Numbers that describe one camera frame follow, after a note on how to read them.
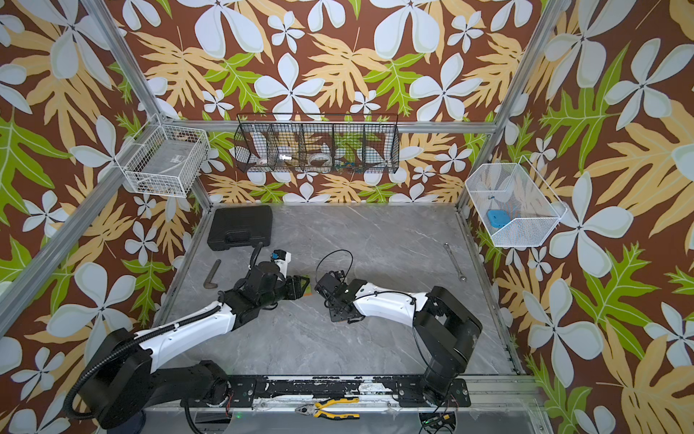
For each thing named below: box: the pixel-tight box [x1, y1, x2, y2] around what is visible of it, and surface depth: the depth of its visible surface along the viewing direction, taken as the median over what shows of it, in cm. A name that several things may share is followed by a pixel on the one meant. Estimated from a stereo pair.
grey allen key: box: [203, 259, 222, 290], surface depth 100 cm
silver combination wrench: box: [443, 242, 468, 283], surface depth 102 cm
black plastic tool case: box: [206, 205, 273, 252], surface depth 106 cm
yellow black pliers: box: [294, 396, 361, 420], surface depth 72 cm
